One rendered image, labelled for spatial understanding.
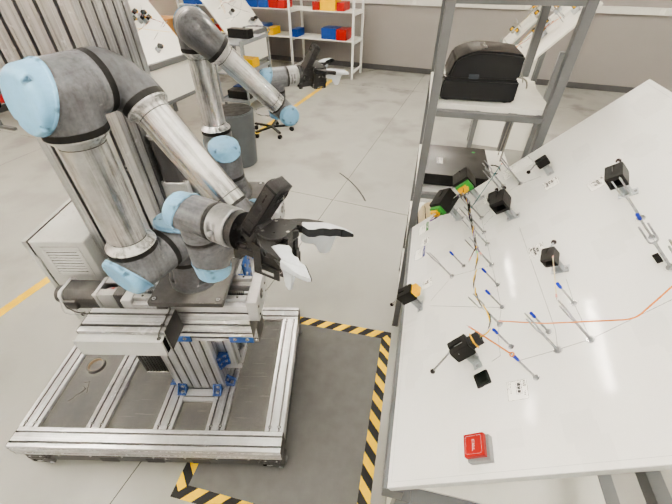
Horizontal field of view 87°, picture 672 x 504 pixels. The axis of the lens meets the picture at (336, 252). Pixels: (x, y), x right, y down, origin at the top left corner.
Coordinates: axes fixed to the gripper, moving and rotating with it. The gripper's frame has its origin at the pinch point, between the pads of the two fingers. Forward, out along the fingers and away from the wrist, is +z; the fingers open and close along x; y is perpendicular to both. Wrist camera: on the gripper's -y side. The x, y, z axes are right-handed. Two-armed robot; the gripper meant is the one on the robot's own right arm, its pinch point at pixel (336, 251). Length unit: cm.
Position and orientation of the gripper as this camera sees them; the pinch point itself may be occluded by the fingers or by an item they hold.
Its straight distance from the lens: 55.7
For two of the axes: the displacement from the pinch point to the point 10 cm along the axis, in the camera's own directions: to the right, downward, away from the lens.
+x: -4.5, 4.7, -7.6
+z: 8.9, 3.0, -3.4
